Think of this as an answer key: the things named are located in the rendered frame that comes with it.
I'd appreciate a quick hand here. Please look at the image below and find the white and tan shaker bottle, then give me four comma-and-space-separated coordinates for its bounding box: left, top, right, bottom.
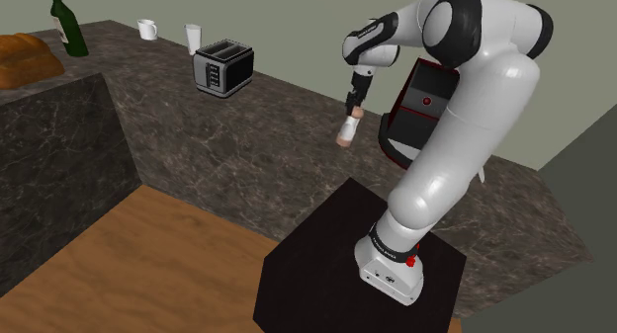
335, 106, 364, 148

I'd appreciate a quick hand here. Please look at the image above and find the black and red coffee machine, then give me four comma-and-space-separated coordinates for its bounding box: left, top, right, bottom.
377, 56, 461, 170

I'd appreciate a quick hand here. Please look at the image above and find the silver and black toaster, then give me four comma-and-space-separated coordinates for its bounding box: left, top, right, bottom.
192, 39, 255, 99

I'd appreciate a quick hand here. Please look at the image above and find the white tall cup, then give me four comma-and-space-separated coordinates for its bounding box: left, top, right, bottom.
184, 23, 203, 56

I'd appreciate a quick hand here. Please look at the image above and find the black robot stand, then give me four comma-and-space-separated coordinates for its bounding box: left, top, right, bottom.
252, 177, 468, 333

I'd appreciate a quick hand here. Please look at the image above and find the white mug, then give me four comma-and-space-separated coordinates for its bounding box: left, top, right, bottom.
136, 18, 159, 42

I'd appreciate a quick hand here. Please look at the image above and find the dark green wine bottle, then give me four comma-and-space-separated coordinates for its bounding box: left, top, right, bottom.
46, 0, 90, 58

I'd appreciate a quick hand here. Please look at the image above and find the brown bread loaf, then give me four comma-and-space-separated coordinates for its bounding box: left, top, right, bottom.
0, 33, 66, 90

